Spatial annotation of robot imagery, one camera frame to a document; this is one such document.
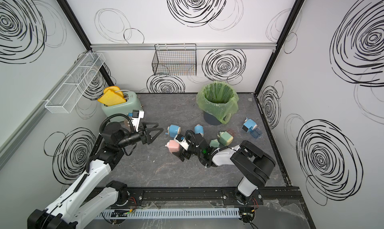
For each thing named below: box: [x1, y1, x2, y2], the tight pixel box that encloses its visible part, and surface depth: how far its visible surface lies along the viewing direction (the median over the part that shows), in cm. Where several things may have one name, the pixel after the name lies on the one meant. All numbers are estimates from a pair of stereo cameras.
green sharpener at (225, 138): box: [217, 131, 234, 147], surface depth 90 cm
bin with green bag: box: [196, 81, 240, 126], surface depth 91 cm
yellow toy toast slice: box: [97, 86, 127, 107], surface depth 94 cm
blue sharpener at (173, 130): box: [165, 124, 182, 138], surface depth 93 cm
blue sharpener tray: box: [250, 128, 263, 139], surface depth 99 cm
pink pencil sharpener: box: [165, 140, 181, 153], surface depth 87 cm
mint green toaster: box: [102, 91, 143, 118], surface depth 96 cm
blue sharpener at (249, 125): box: [242, 117, 258, 133], surface depth 98 cm
